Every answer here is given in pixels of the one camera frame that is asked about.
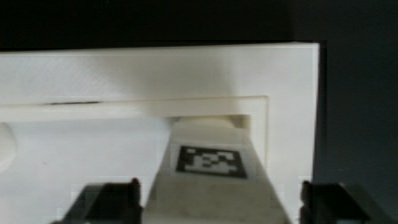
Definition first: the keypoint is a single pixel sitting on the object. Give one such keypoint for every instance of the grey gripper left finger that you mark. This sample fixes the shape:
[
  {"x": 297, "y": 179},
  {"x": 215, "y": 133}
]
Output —
[{"x": 107, "y": 205}]

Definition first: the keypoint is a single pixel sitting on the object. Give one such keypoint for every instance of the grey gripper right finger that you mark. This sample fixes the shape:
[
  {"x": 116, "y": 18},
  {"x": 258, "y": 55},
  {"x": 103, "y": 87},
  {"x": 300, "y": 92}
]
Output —
[{"x": 332, "y": 206}]

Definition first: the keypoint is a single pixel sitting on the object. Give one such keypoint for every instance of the white table leg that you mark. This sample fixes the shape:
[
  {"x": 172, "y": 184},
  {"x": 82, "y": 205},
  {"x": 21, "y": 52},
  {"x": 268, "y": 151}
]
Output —
[{"x": 211, "y": 189}]

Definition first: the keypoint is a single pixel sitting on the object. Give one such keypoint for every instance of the white square table top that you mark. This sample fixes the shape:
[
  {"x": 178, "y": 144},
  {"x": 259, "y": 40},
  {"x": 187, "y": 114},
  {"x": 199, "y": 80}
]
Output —
[{"x": 91, "y": 102}]

